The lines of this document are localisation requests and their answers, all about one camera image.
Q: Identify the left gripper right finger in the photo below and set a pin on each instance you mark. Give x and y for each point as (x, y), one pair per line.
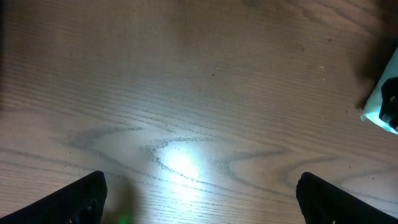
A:
(322, 202)

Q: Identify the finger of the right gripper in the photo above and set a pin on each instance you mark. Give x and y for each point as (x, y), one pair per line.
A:
(388, 112)

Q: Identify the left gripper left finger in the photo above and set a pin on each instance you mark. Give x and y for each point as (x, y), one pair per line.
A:
(80, 202)

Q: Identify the teal snack packet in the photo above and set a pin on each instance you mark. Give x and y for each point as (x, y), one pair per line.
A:
(373, 105)

